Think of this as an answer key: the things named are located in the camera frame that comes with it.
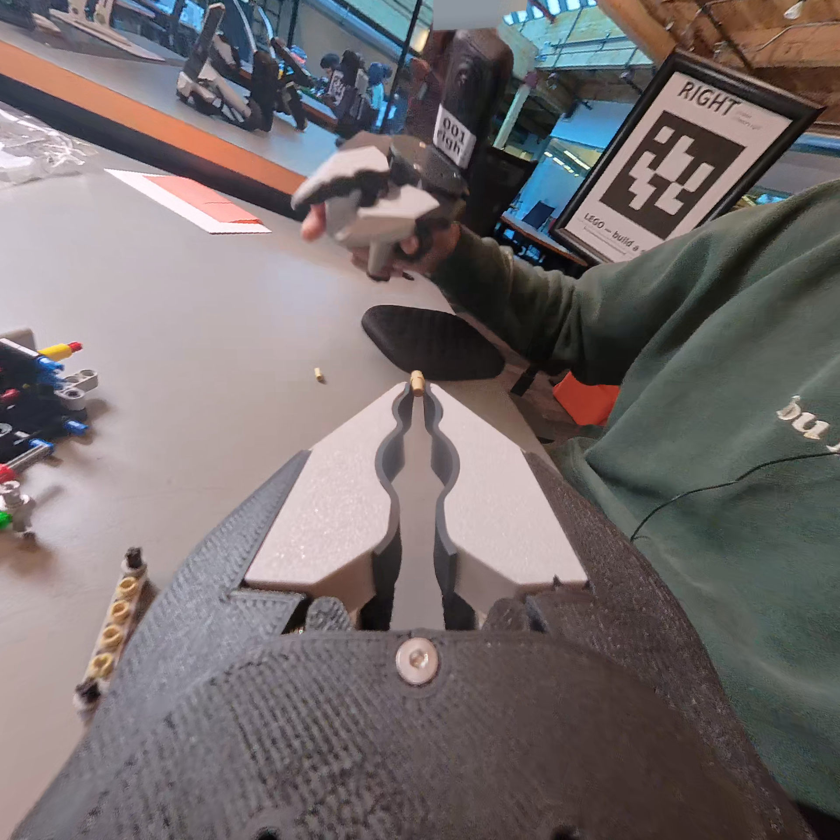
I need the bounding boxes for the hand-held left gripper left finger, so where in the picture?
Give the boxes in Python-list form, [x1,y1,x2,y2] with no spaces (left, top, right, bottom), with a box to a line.
[243,382,413,629]

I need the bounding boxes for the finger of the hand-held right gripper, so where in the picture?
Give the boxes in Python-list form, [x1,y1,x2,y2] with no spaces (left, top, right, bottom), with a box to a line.
[290,130,396,212]
[325,185,442,246]

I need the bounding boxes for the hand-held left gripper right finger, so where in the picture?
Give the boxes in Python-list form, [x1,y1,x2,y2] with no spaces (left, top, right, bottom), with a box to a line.
[422,382,589,629]

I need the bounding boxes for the grey lego beam frame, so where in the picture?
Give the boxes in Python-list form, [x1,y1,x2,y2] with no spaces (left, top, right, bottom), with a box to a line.
[73,546,148,713]

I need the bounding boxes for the person's right forearm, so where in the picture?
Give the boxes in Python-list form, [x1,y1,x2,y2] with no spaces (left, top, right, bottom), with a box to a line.
[430,226,631,388]

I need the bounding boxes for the lego car chassis assembly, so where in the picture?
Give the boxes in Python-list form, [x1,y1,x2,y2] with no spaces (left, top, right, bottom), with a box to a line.
[0,328,101,542]

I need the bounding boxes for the person's right hand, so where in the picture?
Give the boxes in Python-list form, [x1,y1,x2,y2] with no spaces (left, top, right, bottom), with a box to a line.
[301,203,462,284]

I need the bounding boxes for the black stand pole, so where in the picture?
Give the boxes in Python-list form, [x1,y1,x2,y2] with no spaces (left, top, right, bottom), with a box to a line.
[384,0,424,135]

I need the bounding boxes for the black office chair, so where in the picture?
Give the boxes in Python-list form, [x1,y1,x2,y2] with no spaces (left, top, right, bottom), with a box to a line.
[469,147,539,237]

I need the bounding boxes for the orange bag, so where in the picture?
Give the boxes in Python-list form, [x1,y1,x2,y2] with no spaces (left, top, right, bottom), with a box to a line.
[553,371,621,427]

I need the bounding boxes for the black chair armrest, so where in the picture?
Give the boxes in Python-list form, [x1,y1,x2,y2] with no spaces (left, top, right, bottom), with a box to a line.
[361,304,506,382]

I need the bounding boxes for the white and black device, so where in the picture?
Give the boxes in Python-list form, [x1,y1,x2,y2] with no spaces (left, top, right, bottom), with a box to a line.
[176,0,280,132]

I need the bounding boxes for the white card with red panel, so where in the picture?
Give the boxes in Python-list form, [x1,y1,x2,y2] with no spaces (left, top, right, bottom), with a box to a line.
[104,167,273,235]

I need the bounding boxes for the black framed tag sign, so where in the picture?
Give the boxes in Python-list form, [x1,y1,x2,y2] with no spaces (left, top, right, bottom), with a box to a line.
[550,49,826,266]

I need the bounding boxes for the grey table with wooden edge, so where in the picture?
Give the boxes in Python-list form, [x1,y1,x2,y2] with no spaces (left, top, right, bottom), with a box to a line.
[0,16,342,198]

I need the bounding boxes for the clear plastic bag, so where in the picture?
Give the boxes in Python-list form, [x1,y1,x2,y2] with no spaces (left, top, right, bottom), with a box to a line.
[0,108,99,188]

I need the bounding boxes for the black cord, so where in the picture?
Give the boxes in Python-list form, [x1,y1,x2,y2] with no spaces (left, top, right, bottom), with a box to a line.
[630,453,840,542]

